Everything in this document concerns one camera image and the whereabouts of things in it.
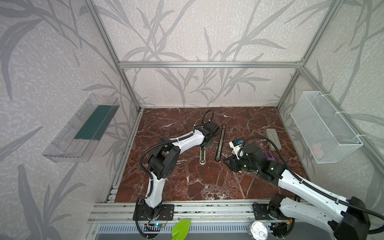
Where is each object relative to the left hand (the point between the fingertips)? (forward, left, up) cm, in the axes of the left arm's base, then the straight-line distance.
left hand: (207, 138), depth 96 cm
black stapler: (-12, -7, -4) cm, 14 cm away
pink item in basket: (-16, -54, +16) cm, 58 cm away
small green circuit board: (-46, +25, -5) cm, 52 cm away
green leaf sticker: (-48, +13, -4) cm, 50 cm away
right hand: (-17, -9, +10) cm, 21 cm away
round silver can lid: (-48, -22, +2) cm, 53 cm away
